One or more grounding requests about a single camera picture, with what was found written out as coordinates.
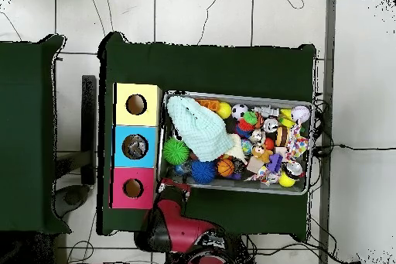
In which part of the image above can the clear blue plastic packet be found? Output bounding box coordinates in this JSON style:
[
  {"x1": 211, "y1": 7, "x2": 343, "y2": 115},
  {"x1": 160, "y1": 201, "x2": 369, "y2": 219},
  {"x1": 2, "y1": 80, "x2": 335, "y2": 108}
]
[{"x1": 127, "y1": 144, "x2": 149, "y2": 158}]

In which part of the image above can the mint green waffle cloth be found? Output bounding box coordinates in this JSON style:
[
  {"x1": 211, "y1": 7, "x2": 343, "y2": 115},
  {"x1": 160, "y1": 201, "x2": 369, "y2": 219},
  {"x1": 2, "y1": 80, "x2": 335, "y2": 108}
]
[{"x1": 166, "y1": 95, "x2": 234, "y2": 163}]

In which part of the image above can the wooden box with three holes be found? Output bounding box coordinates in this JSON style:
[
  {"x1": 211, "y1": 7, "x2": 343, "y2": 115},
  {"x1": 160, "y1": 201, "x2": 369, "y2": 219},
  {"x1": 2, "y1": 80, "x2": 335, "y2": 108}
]
[{"x1": 108, "y1": 82, "x2": 164, "y2": 211}]

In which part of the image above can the blue spiky rubber ball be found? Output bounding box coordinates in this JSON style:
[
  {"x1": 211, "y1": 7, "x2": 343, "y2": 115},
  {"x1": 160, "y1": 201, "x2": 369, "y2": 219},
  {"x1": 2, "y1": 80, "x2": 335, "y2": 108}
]
[{"x1": 190, "y1": 159, "x2": 217, "y2": 184}]

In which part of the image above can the green spiky rubber ball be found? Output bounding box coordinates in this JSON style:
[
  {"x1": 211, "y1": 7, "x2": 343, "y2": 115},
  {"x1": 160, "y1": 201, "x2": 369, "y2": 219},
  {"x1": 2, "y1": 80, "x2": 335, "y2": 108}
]
[{"x1": 162, "y1": 139, "x2": 190, "y2": 166}]

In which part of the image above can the small orange basketball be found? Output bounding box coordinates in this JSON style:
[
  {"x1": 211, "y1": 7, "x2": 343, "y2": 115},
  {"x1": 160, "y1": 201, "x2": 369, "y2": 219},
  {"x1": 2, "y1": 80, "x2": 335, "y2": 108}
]
[{"x1": 217, "y1": 157, "x2": 235, "y2": 177}]

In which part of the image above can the orange plastic brick toy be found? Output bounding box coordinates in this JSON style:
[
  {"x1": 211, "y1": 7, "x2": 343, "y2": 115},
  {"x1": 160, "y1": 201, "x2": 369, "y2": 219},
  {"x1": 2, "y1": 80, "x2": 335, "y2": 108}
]
[{"x1": 196, "y1": 98, "x2": 221, "y2": 112}]

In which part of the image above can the yellow plastic ball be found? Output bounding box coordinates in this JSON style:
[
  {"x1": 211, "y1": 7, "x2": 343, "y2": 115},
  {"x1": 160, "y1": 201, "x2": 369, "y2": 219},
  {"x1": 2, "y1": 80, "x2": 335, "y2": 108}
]
[{"x1": 217, "y1": 101, "x2": 232, "y2": 120}]

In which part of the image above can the brown plush monkey toy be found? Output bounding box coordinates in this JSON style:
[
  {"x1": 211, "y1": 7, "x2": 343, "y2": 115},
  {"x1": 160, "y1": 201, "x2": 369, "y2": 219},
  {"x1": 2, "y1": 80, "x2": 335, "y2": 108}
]
[{"x1": 251, "y1": 145, "x2": 275, "y2": 164}]

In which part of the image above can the small soccer ball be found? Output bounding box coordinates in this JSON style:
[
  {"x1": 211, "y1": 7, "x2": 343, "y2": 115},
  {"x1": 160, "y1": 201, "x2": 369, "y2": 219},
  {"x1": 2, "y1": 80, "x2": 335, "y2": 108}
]
[{"x1": 230, "y1": 103, "x2": 249, "y2": 122}]

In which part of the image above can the green spiky creature toy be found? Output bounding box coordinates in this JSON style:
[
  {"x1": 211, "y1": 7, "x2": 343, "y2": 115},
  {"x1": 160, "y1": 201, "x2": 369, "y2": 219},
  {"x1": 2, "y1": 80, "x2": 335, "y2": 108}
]
[{"x1": 242, "y1": 111, "x2": 258, "y2": 125}]

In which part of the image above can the dark grey round base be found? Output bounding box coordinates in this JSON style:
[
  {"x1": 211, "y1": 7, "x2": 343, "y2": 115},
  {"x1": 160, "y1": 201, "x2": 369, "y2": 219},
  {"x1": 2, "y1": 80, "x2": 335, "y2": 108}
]
[{"x1": 53, "y1": 183, "x2": 91, "y2": 219}]

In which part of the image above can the black upright panel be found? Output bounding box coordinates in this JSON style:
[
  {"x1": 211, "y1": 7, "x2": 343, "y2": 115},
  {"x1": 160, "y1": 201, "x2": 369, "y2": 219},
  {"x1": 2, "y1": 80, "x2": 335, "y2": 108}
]
[{"x1": 80, "y1": 74, "x2": 97, "y2": 186}]

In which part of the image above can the dark green tablecloth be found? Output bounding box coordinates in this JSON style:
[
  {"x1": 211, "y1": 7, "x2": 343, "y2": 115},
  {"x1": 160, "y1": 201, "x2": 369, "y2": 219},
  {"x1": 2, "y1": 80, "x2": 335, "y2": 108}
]
[
  {"x1": 0, "y1": 33, "x2": 73, "y2": 236},
  {"x1": 96, "y1": 30, "x2": 318, "y2": 242}
]

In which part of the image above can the white baseball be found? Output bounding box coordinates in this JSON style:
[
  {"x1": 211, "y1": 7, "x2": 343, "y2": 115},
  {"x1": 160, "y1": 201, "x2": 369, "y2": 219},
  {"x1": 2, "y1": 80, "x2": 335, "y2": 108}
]
[{"x1": 291, "y1": 105, "x2": 311, "y2": 123}]

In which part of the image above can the grey metal bar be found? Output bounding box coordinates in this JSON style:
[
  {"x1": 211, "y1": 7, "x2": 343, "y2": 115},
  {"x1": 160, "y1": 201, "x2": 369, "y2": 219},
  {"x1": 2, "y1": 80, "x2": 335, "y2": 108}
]
[{"x1": 317, "y1": 0, "x2": 338, "y2": 264}]

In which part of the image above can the wire mesh metal bin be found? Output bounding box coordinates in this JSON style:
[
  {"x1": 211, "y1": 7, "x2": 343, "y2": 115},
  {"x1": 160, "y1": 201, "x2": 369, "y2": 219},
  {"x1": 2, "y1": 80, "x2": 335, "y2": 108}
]
[{"x1": 157, "y1": 90, "x2": 316, "y2": 196}]

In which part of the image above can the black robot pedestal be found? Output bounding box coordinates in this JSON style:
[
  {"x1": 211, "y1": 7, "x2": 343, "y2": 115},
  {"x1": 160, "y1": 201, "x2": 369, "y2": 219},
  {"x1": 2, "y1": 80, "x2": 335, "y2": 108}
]
[{"x1": 165, "y1": 252, "x2": 186, "y2": 264}]

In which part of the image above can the thin black cable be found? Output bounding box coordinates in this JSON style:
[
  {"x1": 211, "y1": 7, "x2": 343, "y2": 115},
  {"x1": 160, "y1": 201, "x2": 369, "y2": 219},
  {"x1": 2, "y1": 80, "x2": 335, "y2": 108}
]
[
  {"x1": 196, "y1": 0, "x2": 224, "y2": 46},
  {"x1": 312, "y1": 142, "x2": 396, "y2": 153}
]

